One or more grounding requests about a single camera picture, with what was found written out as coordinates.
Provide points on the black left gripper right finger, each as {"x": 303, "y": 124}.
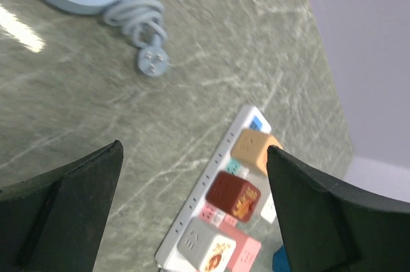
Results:
{"x": 330, "y": 225}

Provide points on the white power strip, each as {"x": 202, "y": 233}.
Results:
{"x": 166, "y": 256}

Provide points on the plain white cube adapter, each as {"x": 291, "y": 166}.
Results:
{"x": 268, "y": 212}

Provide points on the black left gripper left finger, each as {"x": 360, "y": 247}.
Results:
{"x": 55, "y": 221}

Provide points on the tan cube plug adapter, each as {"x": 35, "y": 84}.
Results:
{"x": 250, "y": 149}

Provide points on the white patterned cube adapter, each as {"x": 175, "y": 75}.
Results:
{"x": 205, "y": 246}

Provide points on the blue cube plug adapter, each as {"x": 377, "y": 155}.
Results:
{"x": 280, "y": 261}

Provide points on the pink cube plug adapter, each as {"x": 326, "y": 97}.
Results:
{"x": 247, "y": 248}

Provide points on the brown cube plug adapter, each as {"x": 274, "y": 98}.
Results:
{"x": 234, "y": 195}

